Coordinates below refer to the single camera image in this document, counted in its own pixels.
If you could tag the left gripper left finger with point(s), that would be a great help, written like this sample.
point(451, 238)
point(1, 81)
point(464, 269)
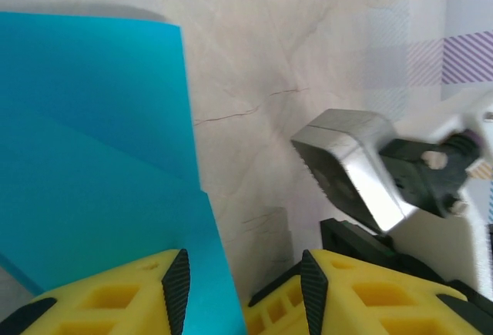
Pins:
point(115, 304)

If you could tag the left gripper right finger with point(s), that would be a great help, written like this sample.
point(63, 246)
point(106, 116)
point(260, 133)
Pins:
point(366, 304)

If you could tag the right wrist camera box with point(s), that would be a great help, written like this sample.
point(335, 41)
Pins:
point(346, 150)

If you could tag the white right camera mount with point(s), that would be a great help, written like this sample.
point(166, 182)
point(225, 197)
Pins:
point(475, 235)

